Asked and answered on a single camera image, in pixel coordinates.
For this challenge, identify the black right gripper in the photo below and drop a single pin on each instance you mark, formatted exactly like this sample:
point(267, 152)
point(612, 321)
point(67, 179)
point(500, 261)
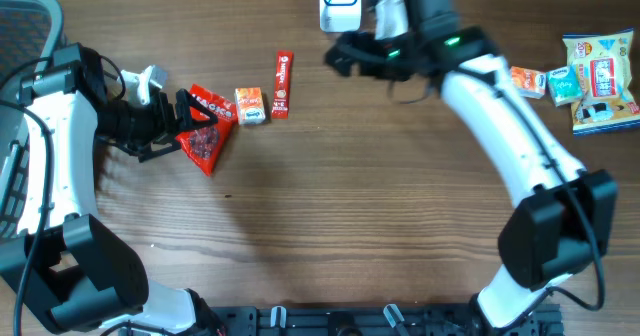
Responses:
point(369, 65)

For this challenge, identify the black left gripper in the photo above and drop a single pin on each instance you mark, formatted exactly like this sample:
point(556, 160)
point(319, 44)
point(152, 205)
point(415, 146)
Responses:
point(166, 126)

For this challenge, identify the red coffee stick sachet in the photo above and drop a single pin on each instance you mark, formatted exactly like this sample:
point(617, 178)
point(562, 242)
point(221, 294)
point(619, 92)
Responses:
point(280, 107)

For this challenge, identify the orange small carton box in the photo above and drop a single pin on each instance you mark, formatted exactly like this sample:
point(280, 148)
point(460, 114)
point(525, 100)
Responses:
point(529, 83)

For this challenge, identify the teal Kleenex tissue pack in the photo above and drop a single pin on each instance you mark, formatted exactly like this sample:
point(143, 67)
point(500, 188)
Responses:
point(564, 86)

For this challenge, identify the yellow white snack bag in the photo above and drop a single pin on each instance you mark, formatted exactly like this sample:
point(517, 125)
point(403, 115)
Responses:
point(603, 68)

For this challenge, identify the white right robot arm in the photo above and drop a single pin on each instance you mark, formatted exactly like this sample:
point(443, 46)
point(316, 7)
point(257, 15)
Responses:
point(563, 214)

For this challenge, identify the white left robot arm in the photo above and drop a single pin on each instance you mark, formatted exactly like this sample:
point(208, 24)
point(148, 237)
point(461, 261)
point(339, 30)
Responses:
point(66, 267)

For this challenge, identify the white barcode scanner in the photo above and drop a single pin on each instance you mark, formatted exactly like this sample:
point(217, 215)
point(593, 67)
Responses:
point(338, 16)

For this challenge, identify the red Hacks candy bag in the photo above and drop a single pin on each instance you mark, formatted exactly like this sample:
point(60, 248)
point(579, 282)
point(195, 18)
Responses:
point(203, 146)

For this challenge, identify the grey plastic shopping basket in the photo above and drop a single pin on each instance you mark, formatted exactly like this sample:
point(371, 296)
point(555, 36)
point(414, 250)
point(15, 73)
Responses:
point(30, 29)

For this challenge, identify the black aluminium mounting rail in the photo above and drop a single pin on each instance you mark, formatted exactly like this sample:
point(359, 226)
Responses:
point(429, 320)

